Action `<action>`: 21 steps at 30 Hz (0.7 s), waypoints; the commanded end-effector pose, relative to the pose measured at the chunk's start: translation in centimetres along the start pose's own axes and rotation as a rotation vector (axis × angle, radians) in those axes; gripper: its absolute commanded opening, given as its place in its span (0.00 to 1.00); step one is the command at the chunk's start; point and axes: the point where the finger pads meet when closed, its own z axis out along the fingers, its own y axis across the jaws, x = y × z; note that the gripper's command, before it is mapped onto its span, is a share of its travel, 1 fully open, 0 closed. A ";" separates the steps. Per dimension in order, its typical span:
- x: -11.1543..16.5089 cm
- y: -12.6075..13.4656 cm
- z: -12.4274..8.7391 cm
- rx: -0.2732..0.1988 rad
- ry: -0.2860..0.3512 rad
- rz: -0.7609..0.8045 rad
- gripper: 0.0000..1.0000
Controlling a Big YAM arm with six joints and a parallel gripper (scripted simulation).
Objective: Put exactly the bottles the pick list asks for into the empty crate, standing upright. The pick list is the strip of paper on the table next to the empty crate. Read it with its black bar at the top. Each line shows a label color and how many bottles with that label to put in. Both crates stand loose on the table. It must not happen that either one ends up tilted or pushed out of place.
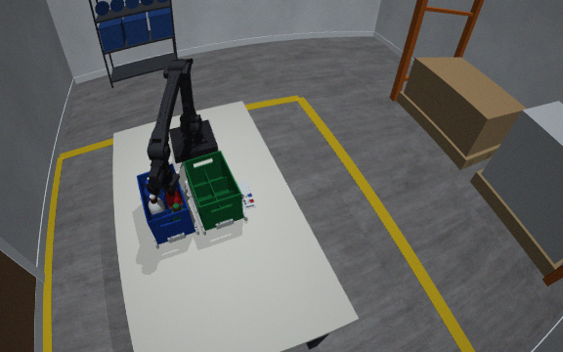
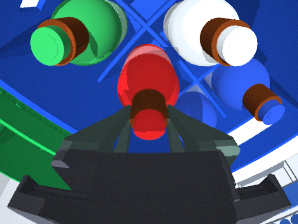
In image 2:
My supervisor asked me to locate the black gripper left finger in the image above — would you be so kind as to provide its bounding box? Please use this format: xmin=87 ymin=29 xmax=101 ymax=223
xmin=57 ymin=105 xmax=131 ymax=153

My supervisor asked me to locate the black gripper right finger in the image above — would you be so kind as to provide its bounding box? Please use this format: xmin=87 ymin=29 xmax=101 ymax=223
xmin=167 ymin=104 xmax=240 ymax=167

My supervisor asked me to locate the blue crate with dividers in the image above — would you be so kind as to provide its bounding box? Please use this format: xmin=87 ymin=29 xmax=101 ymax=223
xmin=0 ymin=0 xmax=298 ymax=173

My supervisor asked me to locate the white bottle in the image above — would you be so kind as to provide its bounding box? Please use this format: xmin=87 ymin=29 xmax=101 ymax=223
xmin=163 ymin=0 xmax=257 ymax=66

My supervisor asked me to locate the green plastic crate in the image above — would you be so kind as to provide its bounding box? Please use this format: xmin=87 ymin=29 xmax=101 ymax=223
xmin=0 ymin=86 xmax=72 ymax=190

